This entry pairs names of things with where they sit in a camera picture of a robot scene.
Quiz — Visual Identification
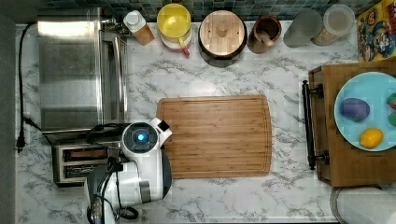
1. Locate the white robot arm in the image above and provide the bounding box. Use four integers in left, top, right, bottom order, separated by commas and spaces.
84, 118, 172, 224

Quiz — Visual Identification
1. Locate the stainless steel toaster oven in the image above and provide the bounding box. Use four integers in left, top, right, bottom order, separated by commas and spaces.
37, 7, 126, 133

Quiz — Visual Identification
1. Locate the silver two-slot toaster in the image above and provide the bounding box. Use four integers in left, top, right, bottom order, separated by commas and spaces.
51, 144, 120, 188

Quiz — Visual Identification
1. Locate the bamboo cutting board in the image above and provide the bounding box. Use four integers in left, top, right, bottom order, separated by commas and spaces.
157, 95, 272, 178

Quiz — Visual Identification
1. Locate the pink white saucer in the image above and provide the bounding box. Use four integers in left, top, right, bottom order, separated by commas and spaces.
160, 34, 192, 51

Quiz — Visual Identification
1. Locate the black canister wooden lid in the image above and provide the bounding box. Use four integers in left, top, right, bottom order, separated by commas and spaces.
198, 10, 248, 67

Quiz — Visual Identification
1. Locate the yellow measuring cup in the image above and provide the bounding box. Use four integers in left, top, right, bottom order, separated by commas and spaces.
157, 3, 191, 57

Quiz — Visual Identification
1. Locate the brown wooden cup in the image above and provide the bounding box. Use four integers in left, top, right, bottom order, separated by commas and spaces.
247, 16, 282, 54

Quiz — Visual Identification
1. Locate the white-capped wooden bottle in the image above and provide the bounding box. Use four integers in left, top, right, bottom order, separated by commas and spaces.
123, 10, 155, 46

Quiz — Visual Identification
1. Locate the frosted grey glass jar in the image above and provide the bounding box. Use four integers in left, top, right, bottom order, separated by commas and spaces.
283, 9, 322, 48

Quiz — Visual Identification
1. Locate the purple toy vegetable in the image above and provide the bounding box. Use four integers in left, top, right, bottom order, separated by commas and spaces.
339, 98, 371, 122

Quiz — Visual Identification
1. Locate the clear jar with grains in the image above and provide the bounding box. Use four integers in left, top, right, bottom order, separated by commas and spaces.
311, 5, 355, 46

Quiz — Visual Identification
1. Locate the yellow toy lemon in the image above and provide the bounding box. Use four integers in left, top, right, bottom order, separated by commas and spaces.
360, 128, 384, 148

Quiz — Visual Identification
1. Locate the light blue plate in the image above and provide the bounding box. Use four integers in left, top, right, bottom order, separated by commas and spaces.
333, 72, 395, 152

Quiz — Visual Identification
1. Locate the red green toy fruit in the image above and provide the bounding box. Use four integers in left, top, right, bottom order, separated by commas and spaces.
387, 93, 396, 109

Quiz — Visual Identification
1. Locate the colourful cereal box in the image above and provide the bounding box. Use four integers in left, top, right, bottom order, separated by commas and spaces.
357, 0, 396, 62

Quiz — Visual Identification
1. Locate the wooden tray black handle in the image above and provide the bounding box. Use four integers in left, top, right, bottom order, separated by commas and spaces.
303, 60, 396, 187

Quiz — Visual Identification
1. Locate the black power cable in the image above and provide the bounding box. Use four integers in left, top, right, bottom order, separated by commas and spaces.
15, 21, 43, 154

